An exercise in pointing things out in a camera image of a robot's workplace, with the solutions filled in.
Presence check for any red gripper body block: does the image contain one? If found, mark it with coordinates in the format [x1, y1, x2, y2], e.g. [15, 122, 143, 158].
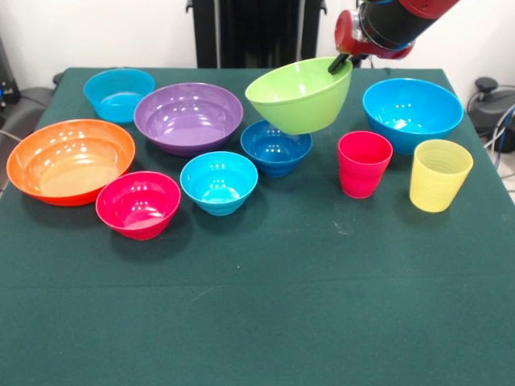
[334, 8, 415, 62]

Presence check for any green bowl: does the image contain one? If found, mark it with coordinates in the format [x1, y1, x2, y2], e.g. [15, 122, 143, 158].
[244, 56, 355, 136]

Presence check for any large blue bowl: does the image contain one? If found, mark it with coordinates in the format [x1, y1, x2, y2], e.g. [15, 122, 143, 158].
[361, 78, 465, 156]

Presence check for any small dark blue bowl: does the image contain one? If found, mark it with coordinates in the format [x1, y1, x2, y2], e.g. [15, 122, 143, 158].
[239, 120, 314, 179]

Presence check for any pink cup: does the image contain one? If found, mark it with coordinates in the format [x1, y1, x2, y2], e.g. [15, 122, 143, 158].
[336, 130, 394, 200]

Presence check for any grey round floor base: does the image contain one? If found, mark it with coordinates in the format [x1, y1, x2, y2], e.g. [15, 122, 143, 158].
[0, 86, 53, 138]
[466, 77, 515, 140]

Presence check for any yellow cup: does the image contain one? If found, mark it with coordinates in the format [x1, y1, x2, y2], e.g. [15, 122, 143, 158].
[409, 139, 475, 214]

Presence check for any purple bowl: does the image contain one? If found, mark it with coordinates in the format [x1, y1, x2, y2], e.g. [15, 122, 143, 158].
[133, 82, 245, 158]

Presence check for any small cyan bowl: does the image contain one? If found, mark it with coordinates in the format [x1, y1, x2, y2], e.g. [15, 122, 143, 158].
[179, 150, 259, 217]

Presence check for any translucent blue bowl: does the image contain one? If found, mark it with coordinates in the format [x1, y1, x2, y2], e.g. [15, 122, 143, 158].
[83, 68, 156, 124]

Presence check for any pink bowl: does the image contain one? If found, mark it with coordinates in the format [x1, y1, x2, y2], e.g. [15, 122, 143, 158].
[94, 170, 182, 242]

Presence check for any dark green table cloth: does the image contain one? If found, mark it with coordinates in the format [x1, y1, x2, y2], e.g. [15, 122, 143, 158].
[0, 67, 515, 386]

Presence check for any orange bowl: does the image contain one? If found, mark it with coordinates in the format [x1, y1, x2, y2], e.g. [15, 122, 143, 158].
[6, 118, 137, 207]

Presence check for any dark equipment unit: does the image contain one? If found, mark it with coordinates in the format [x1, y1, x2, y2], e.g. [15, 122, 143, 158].
[0, 38, 21, 117]

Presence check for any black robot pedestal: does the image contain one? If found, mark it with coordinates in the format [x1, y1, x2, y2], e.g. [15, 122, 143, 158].
[185, 0, 328, 70]

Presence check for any tangle of floor cables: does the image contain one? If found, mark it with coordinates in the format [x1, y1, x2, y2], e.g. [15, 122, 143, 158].
[482, 102, 515, 180]

